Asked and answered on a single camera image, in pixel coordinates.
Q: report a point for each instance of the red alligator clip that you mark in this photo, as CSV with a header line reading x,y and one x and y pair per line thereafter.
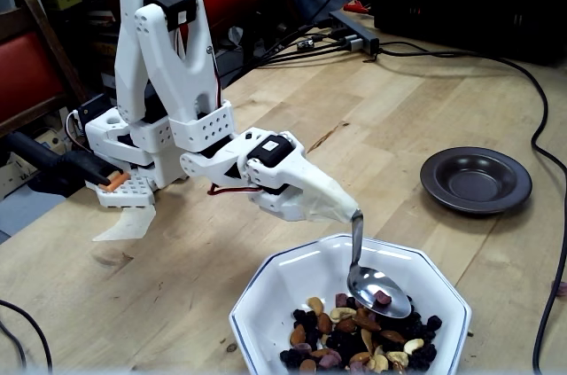
x,y
356,6

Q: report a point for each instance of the white octagonal bowl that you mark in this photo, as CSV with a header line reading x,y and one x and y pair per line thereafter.
x,y
301,273

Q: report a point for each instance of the metal spoon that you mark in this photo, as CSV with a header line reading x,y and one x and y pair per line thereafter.
x,y
367,286

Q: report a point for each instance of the small circuit board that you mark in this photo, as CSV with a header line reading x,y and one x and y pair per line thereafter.
x,y
305,44

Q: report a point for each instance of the white printed cardboard box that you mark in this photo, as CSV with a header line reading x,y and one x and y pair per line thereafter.
x,y
13,175

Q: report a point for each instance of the purple dried fruit cube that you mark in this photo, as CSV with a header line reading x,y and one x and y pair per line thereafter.
x,y
383,298

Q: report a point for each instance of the beige masking tape wrap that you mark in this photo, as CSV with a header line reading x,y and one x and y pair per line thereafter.
x,y
336,204

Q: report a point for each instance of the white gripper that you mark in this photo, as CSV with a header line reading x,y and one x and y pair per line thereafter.
x,y
298,175

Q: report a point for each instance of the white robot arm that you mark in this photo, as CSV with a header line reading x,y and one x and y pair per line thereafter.
x,y
155,60

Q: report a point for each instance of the pink dried fruit piece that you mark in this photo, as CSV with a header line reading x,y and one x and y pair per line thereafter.
x,y
561,288

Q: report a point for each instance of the brown round plate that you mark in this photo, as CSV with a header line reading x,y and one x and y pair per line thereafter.
x,y
476,180

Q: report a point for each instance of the black clamp orange tip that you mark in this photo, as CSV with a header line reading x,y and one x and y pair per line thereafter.
x,y
57,166

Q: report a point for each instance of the beige tape sheet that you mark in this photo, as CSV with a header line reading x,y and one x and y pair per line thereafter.
x,y
128,224

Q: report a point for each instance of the dark grey usb hub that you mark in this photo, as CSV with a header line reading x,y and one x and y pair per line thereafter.
x,y
359,31

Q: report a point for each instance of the trail mix pile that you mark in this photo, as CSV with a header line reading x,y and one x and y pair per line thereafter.
x,y
354,326

